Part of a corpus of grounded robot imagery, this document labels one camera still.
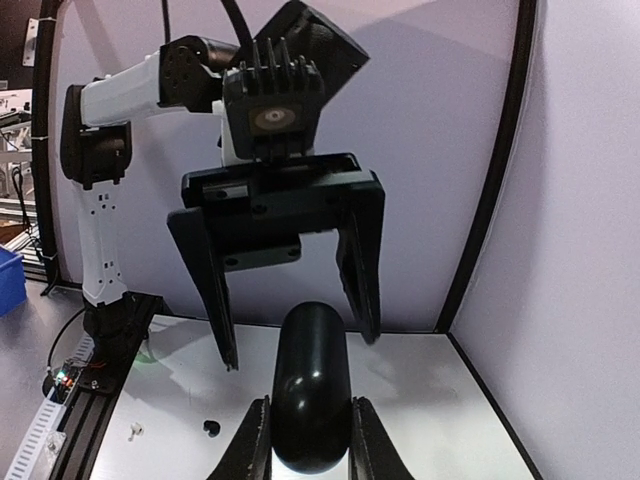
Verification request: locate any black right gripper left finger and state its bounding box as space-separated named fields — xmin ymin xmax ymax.
xmin=207 ymin=397 xmax=272 ymax=480

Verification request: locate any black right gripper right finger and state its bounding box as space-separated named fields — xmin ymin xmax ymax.
xmin=349 ymin=397 xmax=414 ymax=480

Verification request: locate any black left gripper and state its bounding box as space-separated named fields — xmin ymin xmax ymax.
xmin=167 ymin=153 xmax=385 ymax=371

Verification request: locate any black earbud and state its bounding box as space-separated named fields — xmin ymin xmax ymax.
xmin=203 ymin=420 xmax=221 ymax=438

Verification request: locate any black earbud charging case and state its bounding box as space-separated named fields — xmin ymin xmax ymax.
xmin=270 ymin=302 xmax=352 ymax=475

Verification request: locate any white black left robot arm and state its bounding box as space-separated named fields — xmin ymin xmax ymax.
xmin=60 ymin=36 xmax=385 ymax=369

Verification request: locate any white earbud near front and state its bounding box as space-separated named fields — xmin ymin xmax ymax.
xmin=128 ymin=422 xmax=144 ymax=442

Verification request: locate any small green circuit board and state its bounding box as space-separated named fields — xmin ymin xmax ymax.
xmin=49 ymin=360 xmax=83 ymax=398

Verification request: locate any blue plastic bin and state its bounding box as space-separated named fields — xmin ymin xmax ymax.
xmin=0 ymin=247 xmax=27 ymax=316

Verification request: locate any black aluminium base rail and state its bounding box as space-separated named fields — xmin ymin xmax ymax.
xmin=50 ymin=292 xmax=166 ymax=479

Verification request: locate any black left camera cable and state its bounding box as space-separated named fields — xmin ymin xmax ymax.
xmin=159 ymin=0 xmax=256 ymax=66

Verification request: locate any white slotted cable duct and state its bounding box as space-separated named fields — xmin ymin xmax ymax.
xmin=4 ymin=334 xmax=94 ymax=479

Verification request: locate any black left frame post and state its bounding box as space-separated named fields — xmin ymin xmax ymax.
xmin=31 ymin=0 xmax=66 ymax=296

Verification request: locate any black frame post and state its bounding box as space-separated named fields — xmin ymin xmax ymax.
xmin=433 ymin=0 xmax=546 ymax=334
xmin=31 ymin=0 xmax=66 ymax=296

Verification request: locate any black right frame post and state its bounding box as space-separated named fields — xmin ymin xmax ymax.
xmin=433 ymin=0 xmax=546 ymax=334

